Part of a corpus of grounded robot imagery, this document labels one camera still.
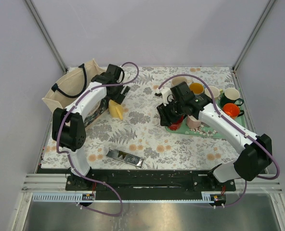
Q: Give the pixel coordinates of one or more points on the orange mug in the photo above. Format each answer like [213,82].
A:
[232,110]

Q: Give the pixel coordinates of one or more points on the lime green mug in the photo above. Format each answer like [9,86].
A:
[216,93]

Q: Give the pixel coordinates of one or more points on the dark green mug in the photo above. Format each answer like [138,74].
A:
[231,95]

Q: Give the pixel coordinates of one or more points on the green floral tray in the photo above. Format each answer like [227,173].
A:
[204,130]

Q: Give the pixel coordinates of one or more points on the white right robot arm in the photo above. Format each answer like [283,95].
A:
[254,151]

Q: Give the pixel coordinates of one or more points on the white slotted cable duct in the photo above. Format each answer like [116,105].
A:
[75,197]

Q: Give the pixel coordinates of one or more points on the red mug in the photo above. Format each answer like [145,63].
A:
[175,126]

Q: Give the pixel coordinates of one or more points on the beige floral mug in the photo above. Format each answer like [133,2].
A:
[177,80]

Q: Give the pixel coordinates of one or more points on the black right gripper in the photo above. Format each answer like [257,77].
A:
[163,111]

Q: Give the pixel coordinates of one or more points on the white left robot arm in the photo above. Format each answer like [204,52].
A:
[68,129]

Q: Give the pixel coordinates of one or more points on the yellow mug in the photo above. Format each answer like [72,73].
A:
[115,110]

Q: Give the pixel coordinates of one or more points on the floral table mat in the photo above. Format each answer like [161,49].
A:
[140,132]

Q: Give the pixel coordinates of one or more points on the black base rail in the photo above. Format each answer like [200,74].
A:
[150,181]

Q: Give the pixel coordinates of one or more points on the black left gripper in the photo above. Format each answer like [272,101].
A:
[119,97]

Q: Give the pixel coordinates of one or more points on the pink octagonal mug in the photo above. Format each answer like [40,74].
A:
[192,122]

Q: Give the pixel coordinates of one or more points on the blue butterfly mug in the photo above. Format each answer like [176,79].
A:
[196,88]

